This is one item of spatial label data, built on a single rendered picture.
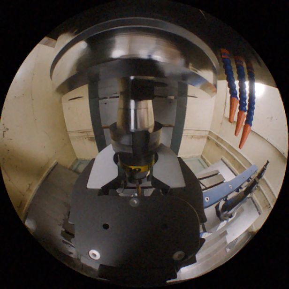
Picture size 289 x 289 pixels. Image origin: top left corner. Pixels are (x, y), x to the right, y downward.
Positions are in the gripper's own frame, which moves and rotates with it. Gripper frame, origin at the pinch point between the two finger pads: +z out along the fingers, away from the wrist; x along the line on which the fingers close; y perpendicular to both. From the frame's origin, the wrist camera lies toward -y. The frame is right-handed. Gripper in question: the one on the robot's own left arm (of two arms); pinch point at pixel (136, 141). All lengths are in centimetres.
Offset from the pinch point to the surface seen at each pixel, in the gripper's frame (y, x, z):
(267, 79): -18.8, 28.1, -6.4
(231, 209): 9.7, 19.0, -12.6
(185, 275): 60, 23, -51
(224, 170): 52, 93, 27
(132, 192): 35.7, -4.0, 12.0
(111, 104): -2.8, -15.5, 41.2
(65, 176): 58, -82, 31
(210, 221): 12.9, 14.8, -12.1
